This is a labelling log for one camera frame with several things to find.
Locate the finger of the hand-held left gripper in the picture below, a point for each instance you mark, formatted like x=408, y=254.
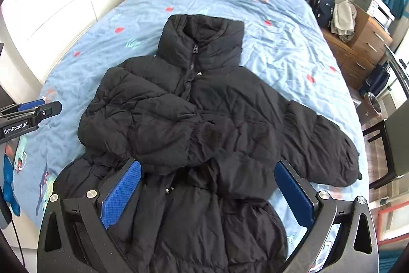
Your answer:
x=48, y=109
x=30, y=104

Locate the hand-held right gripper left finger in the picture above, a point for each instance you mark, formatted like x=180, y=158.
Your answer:
x=123, y=191

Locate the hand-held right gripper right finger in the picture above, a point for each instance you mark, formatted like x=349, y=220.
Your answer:
x=292, y=194

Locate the black puffer jacket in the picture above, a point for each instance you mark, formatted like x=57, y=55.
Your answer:
x=204, y=100

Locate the beige clothes pile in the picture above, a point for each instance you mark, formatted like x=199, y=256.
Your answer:
x=343, y=20

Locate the blue soft object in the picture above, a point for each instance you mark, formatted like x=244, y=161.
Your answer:
x=9, y=183

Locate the red framed board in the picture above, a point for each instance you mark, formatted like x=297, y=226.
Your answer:
x=383, y=212

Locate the black chair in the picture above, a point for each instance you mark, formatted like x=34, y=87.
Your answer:
x=396, y=145

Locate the metal trash bin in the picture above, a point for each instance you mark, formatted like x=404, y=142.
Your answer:
x=374, y=103

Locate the dark blue bag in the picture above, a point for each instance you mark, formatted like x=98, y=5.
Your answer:
x=377, y=79

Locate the blue printed bed blanket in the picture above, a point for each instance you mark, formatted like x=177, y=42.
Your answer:
x=271, y=46

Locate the black desk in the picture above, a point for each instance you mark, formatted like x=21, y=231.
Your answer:
x=397, y=63

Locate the wooden dresser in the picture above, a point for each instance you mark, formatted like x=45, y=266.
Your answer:
x=367, y=42

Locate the black backpack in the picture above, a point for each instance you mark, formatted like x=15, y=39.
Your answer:
x=322, y=4

